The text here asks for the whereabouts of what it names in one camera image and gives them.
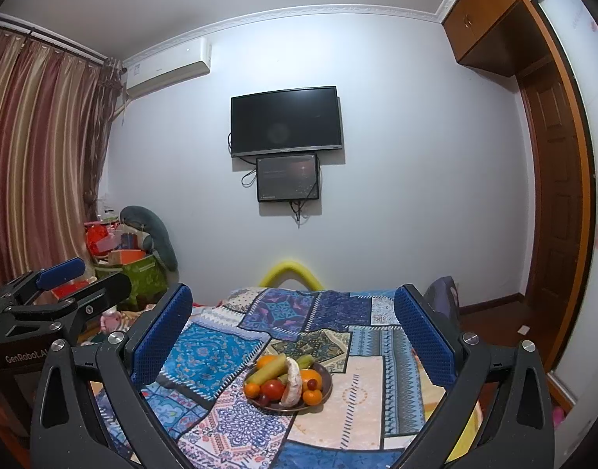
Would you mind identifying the small orange tangerine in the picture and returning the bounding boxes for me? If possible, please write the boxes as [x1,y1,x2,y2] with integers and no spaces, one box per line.
[244,382,260,399]

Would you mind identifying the red tomato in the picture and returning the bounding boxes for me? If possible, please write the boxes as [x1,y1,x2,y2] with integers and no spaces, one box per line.
[260,379,286,402]

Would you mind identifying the red box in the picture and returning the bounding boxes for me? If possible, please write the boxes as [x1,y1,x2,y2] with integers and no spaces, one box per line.
[50,277,97,301]

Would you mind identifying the pink plush toy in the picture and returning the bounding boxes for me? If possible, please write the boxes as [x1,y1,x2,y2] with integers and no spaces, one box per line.
[99,308,123,336]

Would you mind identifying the green storage box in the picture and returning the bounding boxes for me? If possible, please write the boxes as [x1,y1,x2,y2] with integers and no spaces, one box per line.
[94,255,168,311]

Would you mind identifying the grey shark plush toy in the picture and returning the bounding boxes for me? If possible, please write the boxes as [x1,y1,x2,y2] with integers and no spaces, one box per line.
[120,206,178,272]

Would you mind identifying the blue patchwork bedspread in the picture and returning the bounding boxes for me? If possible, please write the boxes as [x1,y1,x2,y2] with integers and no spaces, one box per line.
[143,288,444,468]

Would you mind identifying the dark blue pillow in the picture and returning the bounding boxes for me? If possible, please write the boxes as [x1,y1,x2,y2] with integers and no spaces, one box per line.
[424,275,461,330]

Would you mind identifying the striped red-beige curtain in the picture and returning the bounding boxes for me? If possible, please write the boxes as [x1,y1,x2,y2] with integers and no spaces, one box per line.
[0,29,123,286]

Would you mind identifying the dark brown round plate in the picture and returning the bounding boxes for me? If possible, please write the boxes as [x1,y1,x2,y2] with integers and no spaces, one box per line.
[242,360,333,414]

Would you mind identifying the large orange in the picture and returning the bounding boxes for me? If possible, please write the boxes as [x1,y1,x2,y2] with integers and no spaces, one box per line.
[301,369,323,391]

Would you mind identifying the yellow foam bed bumper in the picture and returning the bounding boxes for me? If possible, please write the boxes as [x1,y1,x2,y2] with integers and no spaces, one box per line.
[259,260,325,291]

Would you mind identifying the white air conditioner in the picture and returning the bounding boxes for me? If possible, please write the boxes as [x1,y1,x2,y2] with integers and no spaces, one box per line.
[126,37,212,98]

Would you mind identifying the brown wooden wardrobe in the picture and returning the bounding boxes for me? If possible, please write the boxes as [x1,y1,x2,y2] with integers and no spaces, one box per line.
[441,0,595,369]

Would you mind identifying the small black wall screen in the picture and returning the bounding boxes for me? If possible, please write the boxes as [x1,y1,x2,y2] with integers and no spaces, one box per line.
[257,154,320,202]

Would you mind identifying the wall-mounted black television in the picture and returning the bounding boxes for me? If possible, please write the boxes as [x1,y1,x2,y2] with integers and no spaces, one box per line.
[229,86,343,158]

